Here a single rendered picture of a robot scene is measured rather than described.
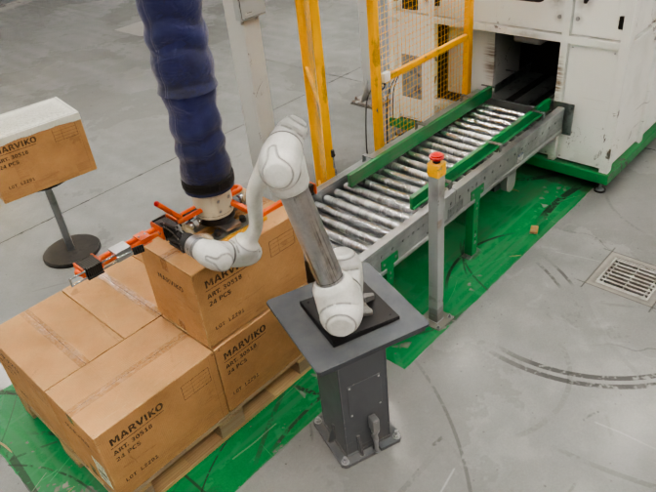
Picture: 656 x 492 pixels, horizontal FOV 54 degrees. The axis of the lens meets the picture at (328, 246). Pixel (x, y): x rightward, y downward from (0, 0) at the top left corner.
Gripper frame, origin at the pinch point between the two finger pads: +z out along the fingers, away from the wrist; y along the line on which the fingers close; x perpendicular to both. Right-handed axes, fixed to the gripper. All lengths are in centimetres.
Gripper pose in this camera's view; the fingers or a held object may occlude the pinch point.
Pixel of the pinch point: (162, 228)
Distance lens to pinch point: 272.9
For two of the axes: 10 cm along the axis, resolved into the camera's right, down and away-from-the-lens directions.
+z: -7.3, -3.3, 6.0
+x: 6.7, -4.7, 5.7
